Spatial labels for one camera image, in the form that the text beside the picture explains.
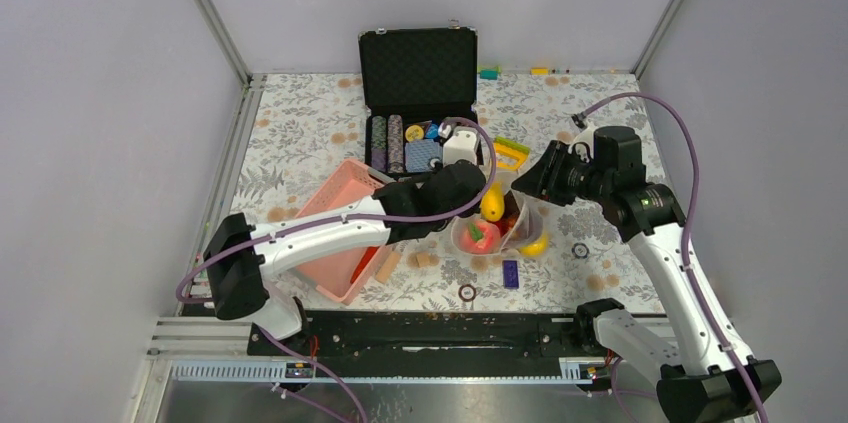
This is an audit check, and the yellow plastic toy tool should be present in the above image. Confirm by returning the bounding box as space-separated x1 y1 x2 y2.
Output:
494 136 531 172

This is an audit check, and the pink peach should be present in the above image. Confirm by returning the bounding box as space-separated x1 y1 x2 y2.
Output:
459 219 501 255

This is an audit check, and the poker chip near front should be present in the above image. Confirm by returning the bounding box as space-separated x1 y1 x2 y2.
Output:
458 284 477 302

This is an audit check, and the dark red apple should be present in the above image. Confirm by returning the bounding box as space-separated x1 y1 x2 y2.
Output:
505 210 533 241

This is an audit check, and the small wooden cube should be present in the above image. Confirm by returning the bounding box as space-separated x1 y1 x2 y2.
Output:
411 252 438 269

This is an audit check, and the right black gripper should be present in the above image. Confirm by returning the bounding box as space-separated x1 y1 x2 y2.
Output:
509 139 612 207

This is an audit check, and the long wooden block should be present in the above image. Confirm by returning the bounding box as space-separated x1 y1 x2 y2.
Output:
375 251 402 284

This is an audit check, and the teal block at wall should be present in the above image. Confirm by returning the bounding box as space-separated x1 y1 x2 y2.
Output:
478 67 501 81

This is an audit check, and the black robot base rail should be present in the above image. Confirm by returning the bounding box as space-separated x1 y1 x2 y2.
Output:
283 310 608 379

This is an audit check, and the yellow lemon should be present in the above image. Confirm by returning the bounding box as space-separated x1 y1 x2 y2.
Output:
519 232 550 258

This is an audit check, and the clear zip top bag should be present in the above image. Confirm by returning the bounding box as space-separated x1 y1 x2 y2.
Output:
451 171 549 256

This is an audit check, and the purple rectangular block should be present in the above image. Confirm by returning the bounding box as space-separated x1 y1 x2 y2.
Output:
502 260 520 289

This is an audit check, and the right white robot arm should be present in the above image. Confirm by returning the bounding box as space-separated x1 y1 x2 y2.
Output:
511 126 782 422

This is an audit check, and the dark purple plum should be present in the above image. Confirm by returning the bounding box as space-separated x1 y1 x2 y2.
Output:
502 191 524 219

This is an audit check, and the pink plastic basket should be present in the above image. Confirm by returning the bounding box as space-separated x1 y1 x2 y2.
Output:
294 159 390 306

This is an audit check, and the orange red carrot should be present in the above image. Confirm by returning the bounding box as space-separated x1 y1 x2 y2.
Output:
350 247 379 284

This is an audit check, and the black poker chip case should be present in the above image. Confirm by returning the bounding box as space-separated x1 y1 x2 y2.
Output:
358 25 478 178

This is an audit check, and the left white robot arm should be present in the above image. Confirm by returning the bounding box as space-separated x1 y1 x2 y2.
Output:
198 159 495 354

